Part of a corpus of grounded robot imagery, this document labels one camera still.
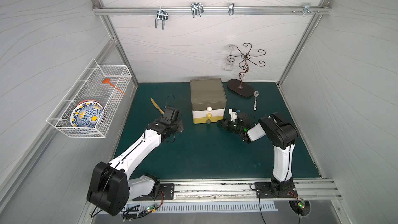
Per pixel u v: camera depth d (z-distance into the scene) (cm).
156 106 109
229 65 105
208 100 84
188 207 70
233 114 93
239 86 115
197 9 77
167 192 74
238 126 85
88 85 69
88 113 62
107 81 78
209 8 77
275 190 66
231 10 78
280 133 54
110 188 39
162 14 78
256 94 114
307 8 77
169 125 63
